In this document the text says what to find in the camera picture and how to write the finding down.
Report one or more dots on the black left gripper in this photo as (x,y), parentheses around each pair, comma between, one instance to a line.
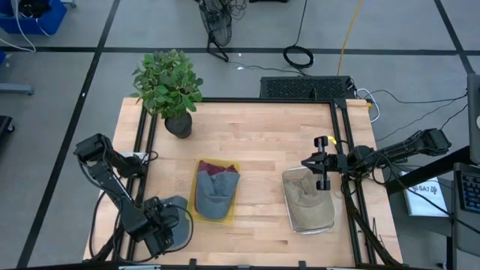
(159,225)

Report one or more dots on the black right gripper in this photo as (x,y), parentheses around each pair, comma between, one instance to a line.
(335,162)

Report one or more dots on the grey-blue baseball cap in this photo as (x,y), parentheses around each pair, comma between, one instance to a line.
(215,198)
(182,234)

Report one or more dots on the tan baseball cap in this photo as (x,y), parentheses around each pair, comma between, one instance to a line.
(311,210)

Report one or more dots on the maroon baseball cap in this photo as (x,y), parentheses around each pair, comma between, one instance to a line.
(210,168)

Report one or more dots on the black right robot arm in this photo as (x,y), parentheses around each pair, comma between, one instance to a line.
(405,150)

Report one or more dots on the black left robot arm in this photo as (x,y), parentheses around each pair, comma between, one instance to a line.
(112,183)

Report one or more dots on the small yellow tag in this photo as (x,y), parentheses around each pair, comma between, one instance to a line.
(332,140)

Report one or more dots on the yellow translucent plastic bin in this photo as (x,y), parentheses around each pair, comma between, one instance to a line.
(192,205)

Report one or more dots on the black table edge clamp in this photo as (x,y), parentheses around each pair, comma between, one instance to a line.
(192,263)
(302,264)

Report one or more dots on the clear plastic bin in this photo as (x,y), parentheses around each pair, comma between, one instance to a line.
(286,210)

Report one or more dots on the black computer case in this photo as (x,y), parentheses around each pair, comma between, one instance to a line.
(305,88)

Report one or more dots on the black metal beam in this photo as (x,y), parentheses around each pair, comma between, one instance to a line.
(431,170)

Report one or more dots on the white printed paper sheet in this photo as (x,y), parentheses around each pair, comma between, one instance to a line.
(427,202)

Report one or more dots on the green plant in black pot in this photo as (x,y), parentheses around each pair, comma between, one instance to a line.
(165,86)

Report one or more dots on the black computer keyboard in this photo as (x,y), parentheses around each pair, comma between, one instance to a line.
(470,191)

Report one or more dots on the grey computer monitor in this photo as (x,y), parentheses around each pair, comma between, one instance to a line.
(474,112)

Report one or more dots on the black floor fan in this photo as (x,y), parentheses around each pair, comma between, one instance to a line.
(217,22)

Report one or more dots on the black caster foot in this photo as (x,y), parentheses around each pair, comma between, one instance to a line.
(5,125)

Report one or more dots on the grey table foot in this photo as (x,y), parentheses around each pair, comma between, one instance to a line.
(15,89)

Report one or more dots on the blue plastic floor bin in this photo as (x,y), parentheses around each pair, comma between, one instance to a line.
(52,20)

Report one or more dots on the black aluminium table frame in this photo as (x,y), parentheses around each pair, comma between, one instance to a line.
(262,100)

